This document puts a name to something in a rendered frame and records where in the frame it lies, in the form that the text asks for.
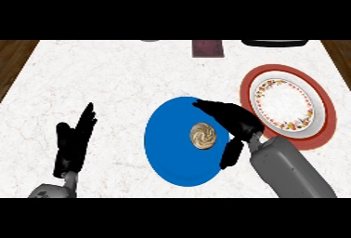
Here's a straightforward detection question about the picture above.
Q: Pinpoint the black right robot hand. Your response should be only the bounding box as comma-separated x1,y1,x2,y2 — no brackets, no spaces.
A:
191,99,266,170

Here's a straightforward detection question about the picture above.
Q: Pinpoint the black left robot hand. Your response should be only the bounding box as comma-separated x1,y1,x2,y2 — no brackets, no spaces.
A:
52,101,99,179

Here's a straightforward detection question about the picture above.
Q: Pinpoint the brown swirl cupcake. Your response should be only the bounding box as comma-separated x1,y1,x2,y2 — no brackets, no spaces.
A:
188,122,219,151

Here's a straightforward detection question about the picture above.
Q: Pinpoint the white floral rim plate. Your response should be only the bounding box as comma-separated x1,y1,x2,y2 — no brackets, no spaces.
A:
248,70,326,139

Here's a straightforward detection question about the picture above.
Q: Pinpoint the blue plate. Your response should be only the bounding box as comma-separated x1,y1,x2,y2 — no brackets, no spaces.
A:
143,96,232,188

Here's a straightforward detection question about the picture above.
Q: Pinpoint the red round placemat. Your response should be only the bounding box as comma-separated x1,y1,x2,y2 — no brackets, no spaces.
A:
239,63,340,152

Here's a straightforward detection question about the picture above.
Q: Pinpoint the dark maroon box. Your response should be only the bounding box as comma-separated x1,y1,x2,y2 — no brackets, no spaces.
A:
191,39,226,59

